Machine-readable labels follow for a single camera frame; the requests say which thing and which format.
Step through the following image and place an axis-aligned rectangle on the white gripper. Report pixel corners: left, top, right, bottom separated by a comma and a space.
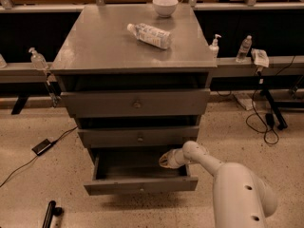
159, 148, 186, 169

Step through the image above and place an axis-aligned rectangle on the grey bottom drawer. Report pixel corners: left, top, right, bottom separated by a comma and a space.
84, 145, 198, 196

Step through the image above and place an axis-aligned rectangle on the grey drawer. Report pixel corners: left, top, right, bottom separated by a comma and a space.
84, 145, 198, 196
62, 89, 210, 118
78, 126, 199, 148

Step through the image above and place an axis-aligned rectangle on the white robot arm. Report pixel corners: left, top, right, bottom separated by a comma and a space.
159, 141, 277, 228

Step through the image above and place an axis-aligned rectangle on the grey middle drawer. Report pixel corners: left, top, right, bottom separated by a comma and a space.
78, 126, 199, 148

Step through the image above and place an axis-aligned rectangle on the grey top drawer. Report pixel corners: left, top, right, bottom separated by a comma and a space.
62, 89, 210, 118

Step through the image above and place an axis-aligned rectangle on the grey drawer cabinet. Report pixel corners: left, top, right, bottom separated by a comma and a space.
49, 3, 219, 176

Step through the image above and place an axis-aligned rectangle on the flat paper on floor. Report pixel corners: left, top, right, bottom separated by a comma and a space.
234, 93, 256, 111

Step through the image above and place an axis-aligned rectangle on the black power adapter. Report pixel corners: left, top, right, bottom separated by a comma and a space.
32, 139, 53, 156

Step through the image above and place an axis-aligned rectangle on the white pump dispenser bottle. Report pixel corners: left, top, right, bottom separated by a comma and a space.
209, 34, 220, 59

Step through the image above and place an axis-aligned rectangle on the black stand leg right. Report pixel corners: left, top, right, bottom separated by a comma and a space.
260, 88, 288, 130

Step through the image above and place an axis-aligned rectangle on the black stand leg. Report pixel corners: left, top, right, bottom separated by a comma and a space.
11, 94, 29, 115
260, 88, 288, 130

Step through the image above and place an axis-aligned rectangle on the lying plastic water bottle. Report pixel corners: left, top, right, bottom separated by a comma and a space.
127, 23, 171, 49

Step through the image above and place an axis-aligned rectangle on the white crumpled packet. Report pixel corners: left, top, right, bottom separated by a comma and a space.
251, 48, 269, 67

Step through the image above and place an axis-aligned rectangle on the standing clear water bottle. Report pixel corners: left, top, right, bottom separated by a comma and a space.
236, 35, 252, 63

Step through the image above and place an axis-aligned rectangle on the white ceramic bowl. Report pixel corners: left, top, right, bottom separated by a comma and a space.
152, 0, 179, 17

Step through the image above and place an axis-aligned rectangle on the black stand leg left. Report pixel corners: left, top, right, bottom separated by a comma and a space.
11, 94, 29, 115

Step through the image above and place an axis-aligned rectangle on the clear pump bottle left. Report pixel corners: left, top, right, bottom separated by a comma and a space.
28, 47, 48, 69

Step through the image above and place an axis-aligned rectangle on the black cable loop right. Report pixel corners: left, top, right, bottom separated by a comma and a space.
245, 54, 297, 146

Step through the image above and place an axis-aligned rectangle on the black adapter cable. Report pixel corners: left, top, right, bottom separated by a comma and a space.
0, 125, 79, 189

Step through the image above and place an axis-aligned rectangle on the black handle object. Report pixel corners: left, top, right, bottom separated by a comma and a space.
42, 200, 64, 228

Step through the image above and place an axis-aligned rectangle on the grey bench rail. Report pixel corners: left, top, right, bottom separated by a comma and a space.
0, 56, 304, 83

